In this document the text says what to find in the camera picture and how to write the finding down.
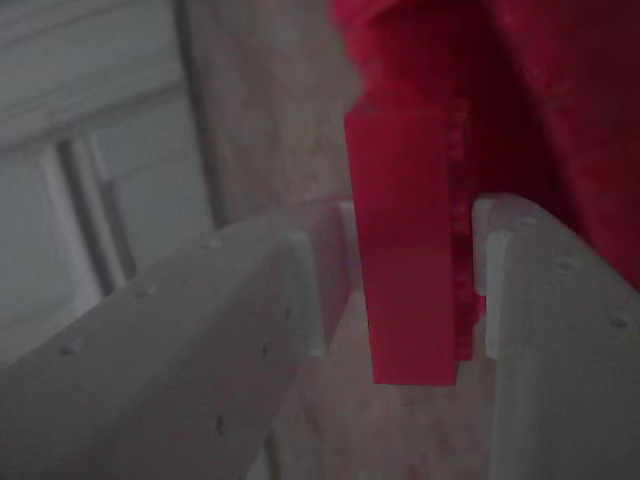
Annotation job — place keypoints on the white panelled door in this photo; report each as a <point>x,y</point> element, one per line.
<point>75,125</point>

